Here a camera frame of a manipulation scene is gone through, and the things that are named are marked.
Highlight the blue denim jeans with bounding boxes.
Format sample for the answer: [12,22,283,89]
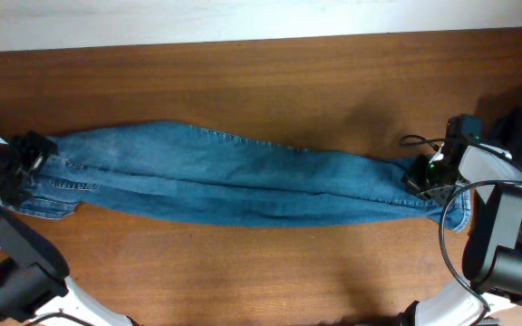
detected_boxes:
[15,121,471,232]

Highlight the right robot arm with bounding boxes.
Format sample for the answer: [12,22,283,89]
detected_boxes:
[394,115,522,326]

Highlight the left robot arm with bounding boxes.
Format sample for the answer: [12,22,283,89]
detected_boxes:
[0,131,136,326]

